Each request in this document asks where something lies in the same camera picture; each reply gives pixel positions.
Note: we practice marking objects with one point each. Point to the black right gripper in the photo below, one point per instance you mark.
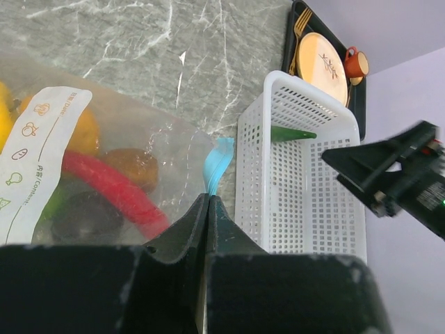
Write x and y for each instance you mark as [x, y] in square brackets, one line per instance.
[401, 173]

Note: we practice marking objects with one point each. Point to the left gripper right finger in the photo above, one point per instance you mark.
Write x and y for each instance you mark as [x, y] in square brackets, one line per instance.
[252, 291]

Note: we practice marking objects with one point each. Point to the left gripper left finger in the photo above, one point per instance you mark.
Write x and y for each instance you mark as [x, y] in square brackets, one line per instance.
[153, 288]

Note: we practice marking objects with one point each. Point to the dark purple mangosteen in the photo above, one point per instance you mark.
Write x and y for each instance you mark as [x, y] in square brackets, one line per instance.
[86, 218]

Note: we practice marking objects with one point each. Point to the green apple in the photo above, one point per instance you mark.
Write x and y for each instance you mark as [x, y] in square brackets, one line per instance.
[56, 201]

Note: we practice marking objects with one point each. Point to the green chili pepper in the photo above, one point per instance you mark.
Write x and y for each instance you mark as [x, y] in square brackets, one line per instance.
[283, 134]

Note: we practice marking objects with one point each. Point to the red chili pepper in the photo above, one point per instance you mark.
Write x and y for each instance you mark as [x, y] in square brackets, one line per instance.
[122, 193]

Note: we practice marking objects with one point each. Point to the clear zip top bag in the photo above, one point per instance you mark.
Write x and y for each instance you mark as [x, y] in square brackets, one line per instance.
[190, 161]

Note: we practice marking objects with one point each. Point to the brown kiwi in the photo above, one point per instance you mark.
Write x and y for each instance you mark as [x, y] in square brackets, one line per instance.
[137, 165]

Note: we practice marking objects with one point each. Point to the orange mango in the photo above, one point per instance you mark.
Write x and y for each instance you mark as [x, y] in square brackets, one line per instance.
[55, 120]

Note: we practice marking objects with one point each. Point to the yellow orange fruit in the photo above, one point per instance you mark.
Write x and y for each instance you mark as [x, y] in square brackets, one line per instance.
[7, 105]

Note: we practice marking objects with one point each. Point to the black serving tray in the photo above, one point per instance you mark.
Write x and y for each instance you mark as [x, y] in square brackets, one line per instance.
[357, 101]

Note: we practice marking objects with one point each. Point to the white plastic basket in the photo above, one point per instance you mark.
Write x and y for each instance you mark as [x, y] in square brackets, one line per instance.
[288, 200]

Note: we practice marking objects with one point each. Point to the gold spoon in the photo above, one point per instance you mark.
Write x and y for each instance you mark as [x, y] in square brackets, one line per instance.
[356, 81]

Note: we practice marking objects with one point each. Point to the orange coffee cup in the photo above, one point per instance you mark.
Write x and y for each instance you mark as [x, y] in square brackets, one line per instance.
[356, 63]

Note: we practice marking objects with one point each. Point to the cream orange plate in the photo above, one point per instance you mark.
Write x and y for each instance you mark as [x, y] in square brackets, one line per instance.
[320, 65]

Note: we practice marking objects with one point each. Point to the gold fork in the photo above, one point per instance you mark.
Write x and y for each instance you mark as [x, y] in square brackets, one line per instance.
[298, 29]

